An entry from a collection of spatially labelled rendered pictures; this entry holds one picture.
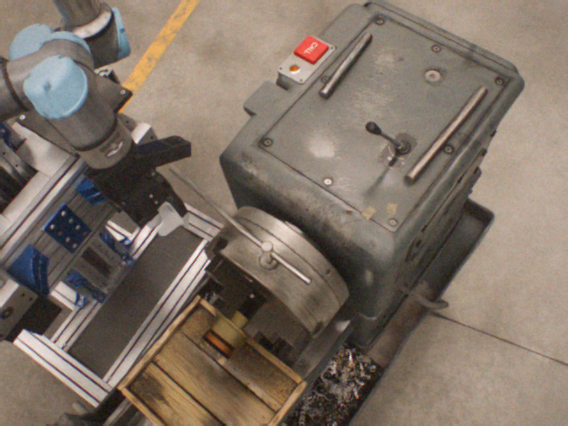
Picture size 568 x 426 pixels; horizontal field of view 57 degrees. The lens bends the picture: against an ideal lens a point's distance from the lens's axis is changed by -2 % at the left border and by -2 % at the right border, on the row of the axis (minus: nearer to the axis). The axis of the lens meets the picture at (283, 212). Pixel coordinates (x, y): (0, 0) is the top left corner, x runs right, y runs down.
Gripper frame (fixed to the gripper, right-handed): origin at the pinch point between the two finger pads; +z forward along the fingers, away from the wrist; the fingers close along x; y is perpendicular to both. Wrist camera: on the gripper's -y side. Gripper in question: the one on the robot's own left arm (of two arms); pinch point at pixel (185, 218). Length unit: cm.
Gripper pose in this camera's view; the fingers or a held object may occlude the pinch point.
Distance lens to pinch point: 94.1
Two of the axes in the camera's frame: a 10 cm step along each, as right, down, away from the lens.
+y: -6.2, 7.3, -2.9
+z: 3.3, 5.8, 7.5
